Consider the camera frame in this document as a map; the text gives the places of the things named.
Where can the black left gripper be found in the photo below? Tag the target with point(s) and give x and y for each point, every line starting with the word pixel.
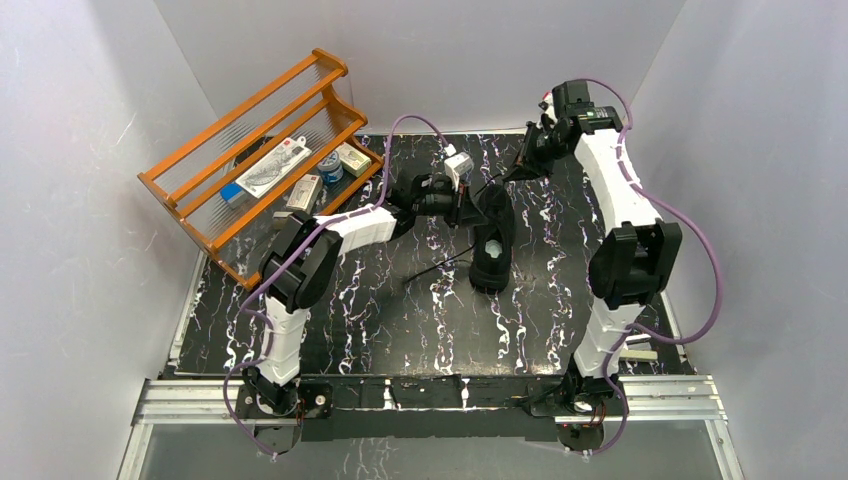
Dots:
pixel 460 204

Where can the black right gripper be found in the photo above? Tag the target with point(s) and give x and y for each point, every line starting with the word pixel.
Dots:
pixel 529 167

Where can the black mesh shoe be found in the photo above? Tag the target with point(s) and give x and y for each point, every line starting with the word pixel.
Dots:
pixel 492 255

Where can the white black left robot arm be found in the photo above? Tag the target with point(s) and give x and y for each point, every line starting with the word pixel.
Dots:
pixel 299 268

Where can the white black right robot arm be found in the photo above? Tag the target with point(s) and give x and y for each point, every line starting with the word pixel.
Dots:
pixel 635 259

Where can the small green white box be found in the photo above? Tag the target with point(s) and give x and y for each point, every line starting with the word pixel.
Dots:
pixel 352 159

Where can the blue tape roll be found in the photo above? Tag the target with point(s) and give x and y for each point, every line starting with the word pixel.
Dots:
pixel 330 168

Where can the beige rectangular box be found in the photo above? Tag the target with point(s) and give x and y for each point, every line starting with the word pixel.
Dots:
pixel 304 193

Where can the white ruler set package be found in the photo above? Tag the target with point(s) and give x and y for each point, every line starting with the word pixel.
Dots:
pixel 274 166

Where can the orange wooden shelf rack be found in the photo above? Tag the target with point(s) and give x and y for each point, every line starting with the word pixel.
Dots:
pixel 302 103

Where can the blue eraser block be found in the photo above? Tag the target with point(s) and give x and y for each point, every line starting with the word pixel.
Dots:
pixel 233 195

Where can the beige plastic clip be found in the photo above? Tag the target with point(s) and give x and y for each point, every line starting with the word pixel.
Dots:
pixel 638 348

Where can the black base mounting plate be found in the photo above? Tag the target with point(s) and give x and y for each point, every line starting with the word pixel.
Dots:
pixel 548 407

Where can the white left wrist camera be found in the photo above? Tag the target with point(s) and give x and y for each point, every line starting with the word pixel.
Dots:
pixel 456 165

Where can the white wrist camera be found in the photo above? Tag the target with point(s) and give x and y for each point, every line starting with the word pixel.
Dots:
pixel 548 116
pixel 456 165

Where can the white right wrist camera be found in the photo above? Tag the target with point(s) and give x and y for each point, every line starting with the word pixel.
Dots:
pixel 548 116

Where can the aluminium frame rail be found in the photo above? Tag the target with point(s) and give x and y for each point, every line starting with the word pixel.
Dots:
pixel 650 397

